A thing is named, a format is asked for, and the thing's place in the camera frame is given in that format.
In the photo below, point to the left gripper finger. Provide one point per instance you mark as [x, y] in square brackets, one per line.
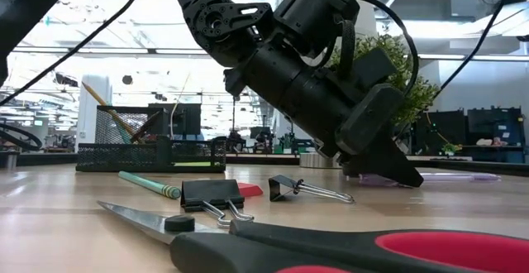
[388, 165]

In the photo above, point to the clear purple pen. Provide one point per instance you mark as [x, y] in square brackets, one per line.
[454, 177]

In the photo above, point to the black binder clip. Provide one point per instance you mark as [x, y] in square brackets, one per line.
[211, 192]
[276, 184]

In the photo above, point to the red eraser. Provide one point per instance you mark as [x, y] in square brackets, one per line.
[251, 190]

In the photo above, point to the black red scissors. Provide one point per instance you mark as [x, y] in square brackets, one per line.
[289, 248]

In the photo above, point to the green striped pencil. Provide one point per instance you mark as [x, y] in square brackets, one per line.
[149, 185]

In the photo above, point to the yellow pencil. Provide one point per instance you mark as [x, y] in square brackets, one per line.
[99, 99]

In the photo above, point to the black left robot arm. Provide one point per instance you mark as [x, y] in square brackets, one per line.
[206, 16]

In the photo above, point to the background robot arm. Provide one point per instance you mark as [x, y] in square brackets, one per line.
[236, 140]

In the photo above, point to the black mesh desk organizer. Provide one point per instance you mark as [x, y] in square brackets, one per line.
[124, 159]

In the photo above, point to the small background plant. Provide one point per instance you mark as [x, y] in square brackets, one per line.
[450, 148]

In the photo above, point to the green potted plant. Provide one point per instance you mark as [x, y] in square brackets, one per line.
[388, 43]

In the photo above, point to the background desk with monitors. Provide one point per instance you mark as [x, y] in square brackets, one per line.
[496, 120]

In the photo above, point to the black computer monitor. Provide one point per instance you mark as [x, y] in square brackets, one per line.
[186, 118]

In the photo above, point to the black ceiling lamp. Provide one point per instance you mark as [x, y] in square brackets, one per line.
[127, 79]

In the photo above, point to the white round column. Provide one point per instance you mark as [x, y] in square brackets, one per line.
[87, 120]

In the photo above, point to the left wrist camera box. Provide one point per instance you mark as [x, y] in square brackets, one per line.
[370, 118]

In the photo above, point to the black aluminium table frame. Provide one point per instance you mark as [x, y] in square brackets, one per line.
[256, 159]

